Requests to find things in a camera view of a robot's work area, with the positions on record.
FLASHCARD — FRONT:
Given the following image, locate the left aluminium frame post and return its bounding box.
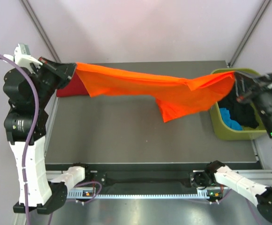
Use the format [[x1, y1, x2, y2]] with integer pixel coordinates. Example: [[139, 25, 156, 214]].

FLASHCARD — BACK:
[[19, 0, 61, 63]]

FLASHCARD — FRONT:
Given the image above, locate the black t shirt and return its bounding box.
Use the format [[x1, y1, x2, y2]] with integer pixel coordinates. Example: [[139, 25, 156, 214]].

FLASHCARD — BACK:
[[218, 88, 259, 129]]

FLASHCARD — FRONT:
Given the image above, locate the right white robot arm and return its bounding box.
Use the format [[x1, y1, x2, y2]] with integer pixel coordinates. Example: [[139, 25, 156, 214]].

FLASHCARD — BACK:
[[204, 71, 272, 224]]

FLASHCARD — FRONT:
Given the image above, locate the olive green plastic bin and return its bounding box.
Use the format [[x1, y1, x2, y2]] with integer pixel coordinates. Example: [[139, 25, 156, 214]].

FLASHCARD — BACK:
[[209, 67, 267, 141]]

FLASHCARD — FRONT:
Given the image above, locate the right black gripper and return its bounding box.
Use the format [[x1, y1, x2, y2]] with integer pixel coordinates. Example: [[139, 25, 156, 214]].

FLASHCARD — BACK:
[[232, 69, 272, 138]]

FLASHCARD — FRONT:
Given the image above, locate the folded red t shirt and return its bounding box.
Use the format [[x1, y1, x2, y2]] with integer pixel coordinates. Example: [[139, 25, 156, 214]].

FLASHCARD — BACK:
[[56, 74, 89, 98]]

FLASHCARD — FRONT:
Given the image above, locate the blue t shirt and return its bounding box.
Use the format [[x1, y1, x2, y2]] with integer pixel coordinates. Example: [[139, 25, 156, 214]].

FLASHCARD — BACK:
[[220, 108, 243, 131]]

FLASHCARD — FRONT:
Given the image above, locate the orange t shirt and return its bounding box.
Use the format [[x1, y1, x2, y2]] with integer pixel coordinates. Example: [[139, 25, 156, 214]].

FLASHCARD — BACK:
[[76, 62, 235, 122]]

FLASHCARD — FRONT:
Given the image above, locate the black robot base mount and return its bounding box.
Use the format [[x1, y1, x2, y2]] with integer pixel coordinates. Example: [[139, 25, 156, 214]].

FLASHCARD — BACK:
[[84, 167, 217, 195]]

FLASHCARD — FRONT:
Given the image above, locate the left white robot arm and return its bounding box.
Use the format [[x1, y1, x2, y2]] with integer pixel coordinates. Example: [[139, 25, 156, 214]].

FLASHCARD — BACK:
[[3, 57, 92, 215]]

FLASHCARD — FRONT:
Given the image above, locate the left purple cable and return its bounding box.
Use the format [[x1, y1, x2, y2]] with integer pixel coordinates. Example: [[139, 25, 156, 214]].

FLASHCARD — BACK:
[[0, 52, 103, 225]]

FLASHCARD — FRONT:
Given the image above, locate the aluminium frame post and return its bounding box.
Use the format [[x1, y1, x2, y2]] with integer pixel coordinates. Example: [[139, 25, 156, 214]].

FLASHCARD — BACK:
[[227, 0, 272, 68], [19, 0, 61, 63]]

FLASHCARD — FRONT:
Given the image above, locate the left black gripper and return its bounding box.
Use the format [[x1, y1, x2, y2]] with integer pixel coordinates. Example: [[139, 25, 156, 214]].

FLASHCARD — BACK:
[[32, 55, 77, 106]]

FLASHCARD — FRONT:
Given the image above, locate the right aluminium frame post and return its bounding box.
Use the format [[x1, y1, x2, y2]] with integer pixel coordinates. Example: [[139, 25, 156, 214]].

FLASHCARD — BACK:
[[227, 0, 272, 68]]

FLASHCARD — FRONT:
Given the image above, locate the slotted grey cable duct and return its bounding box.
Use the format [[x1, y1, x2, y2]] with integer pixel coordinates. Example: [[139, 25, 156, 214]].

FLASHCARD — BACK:
[[67, 188, 223, 200]]

